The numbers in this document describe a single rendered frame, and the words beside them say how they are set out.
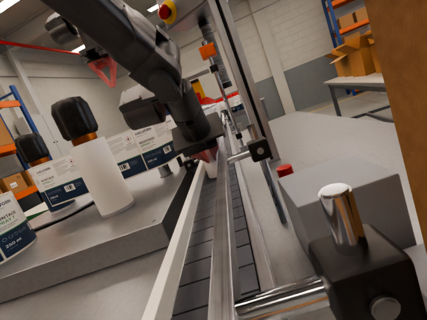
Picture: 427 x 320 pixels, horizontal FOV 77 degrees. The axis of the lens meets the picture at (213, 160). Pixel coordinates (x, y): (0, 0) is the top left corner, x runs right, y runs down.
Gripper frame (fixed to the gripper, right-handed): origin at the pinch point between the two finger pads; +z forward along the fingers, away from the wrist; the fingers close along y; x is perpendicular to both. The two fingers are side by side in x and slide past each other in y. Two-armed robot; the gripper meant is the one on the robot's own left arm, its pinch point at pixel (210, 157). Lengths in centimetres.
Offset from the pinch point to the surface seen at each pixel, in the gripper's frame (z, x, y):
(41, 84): 200, -543, 350
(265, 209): 0.6, 15.9, -7.1
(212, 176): 4.4, 1.7, 1.3
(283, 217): -4.8, 20.8, -9.2
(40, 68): 183, -583, 346
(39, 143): 4, -36, 56
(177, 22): -12.5, -40.7, -2.8
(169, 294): -21.8, 31.5, 3.5
